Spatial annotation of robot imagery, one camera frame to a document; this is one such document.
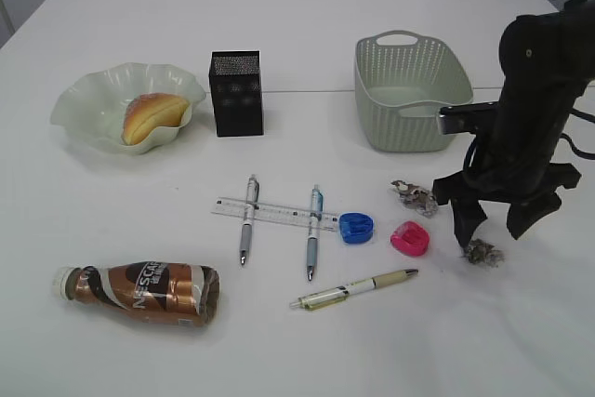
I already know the paper piece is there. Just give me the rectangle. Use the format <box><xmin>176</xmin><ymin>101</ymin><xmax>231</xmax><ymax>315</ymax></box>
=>
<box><xmin>461</xmin><ymin>239</ymin><xmax>505</xmax><ymax>268</ymax></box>
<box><xmin>391</xmin><ymin>180</ymin><xmax>439</xmax><ymax>218</ymax></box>

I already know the white beige ballpoint pen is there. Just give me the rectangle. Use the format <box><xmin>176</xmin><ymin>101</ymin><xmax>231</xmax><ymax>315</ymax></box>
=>
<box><xmin>289</xmin><ymin>269</ymin><xmax>419</xmax><ymax>311</ymax></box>

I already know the grey grip ballpoint pen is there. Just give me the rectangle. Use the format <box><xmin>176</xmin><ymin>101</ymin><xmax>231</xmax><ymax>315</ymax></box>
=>
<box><xmin>239</xmin><ymin>175</ymin><xmax>259</xmax><ymax>267</ymax></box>

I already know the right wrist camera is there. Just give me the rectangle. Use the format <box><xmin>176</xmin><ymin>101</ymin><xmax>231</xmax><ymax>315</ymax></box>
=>
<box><xmin>437</xmin><ymin>101</ymin><xmax>498</xmax><ymax>136</ymax></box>

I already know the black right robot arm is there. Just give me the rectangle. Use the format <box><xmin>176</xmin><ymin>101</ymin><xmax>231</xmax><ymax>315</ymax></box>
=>
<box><xmin>432</xmin><ymin>6</ymin><xmax>594</xmax><ymax>246</ymax></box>

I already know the black mesh pen holder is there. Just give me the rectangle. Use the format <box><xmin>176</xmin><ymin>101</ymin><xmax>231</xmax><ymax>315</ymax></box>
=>
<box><xmin>208</xmin><ymin>50</ymin><xmax>264</xmax><ymax>138</ymax></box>

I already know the pale green wavy plate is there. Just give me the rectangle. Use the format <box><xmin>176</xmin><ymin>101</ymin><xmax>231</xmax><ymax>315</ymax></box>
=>
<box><xmin>50</xmin><ymin>62</ymin><xmax>205</xmax><ymax>155</ymax></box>

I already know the pink pencil sharpener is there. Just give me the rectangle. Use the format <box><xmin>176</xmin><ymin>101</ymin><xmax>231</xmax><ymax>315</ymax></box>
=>
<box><xmin>390</xmin><ymin>220</ymin><xmax>430</xmax><ymax>257</ymax></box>

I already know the bread bun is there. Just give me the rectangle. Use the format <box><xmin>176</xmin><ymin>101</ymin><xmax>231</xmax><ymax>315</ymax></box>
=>
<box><xmin>122</xmin><ymin>93</ymin><xmax>191</xmax><ymax>145</ymax></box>

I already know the brown Nescafe coffee bottle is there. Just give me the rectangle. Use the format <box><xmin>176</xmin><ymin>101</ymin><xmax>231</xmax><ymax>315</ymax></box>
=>
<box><xmin>52</xmin><ymin>261</ymin><xmax>220</xmax><ymax>327</ymax></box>

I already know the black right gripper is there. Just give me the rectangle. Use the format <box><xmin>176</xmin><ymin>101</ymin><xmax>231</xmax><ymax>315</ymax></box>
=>
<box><xmin>432</xmin><ymin>151</ymin><xmax>581</xmax><ymax>248</ymax></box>

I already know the blue pencil sharpener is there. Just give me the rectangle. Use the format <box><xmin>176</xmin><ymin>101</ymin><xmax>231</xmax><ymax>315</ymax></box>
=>
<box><xmin>338</xmin><ymin>212</ymin><xmax>374</xmax><ymax>245</ymax></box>

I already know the light green woven basket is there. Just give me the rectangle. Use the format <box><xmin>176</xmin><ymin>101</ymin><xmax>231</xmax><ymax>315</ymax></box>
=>
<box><xmin>354</xmin><ymin>31</ymin><xmax>473</xmax><ymax>153</ymax></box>

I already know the blue grip ballpoint pen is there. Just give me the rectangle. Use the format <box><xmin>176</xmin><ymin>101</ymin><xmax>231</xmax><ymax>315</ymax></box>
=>
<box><xmin>306</xmin><ymin>185</ymin><xmax>324</xmax><ymax>282</ymax></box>

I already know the clear plastic ruler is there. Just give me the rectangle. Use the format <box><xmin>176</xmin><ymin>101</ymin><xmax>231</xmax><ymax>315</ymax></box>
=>
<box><xmin>211</xmin><ymin>197</ymin><xmax>310</xmax><ymax>228</ymax></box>

